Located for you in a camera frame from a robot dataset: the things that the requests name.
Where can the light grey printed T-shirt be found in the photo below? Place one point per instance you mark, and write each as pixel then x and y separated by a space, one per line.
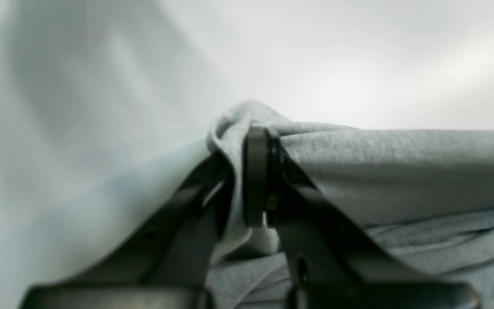
pixel 427 196

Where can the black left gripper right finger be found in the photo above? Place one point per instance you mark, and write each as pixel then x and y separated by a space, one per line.
pixel 332 262

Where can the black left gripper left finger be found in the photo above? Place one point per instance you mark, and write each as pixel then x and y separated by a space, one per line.
pixel 164 263

